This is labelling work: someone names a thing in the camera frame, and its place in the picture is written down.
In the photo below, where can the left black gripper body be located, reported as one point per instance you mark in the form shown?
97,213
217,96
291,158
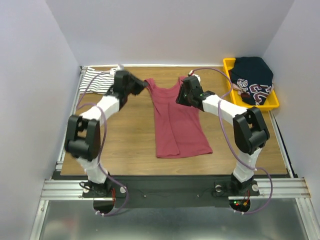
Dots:
128,91

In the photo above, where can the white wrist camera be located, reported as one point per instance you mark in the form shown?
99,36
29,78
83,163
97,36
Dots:
113,70
192,73

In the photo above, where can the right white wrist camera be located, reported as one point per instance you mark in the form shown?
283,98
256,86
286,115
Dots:
192,73

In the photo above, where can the striped white folded tank top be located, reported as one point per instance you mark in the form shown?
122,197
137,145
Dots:
96,81

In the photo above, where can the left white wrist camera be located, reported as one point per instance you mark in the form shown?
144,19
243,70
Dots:
113,70

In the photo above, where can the yellow plastic tray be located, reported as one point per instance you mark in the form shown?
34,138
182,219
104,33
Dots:
271,103

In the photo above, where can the aluminium rail frame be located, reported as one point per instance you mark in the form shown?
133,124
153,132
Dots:
130,154

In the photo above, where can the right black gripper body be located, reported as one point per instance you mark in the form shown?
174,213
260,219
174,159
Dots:
182,95

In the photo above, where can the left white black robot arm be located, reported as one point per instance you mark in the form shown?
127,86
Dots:
86,133

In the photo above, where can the navy printed tank top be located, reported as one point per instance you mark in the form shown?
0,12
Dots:
253,80

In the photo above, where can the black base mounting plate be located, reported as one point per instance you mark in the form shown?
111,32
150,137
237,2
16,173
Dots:
171,191

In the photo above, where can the maroon red tank top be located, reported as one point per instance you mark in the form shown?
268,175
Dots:
178,131

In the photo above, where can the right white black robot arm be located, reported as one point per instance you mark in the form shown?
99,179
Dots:
249,128

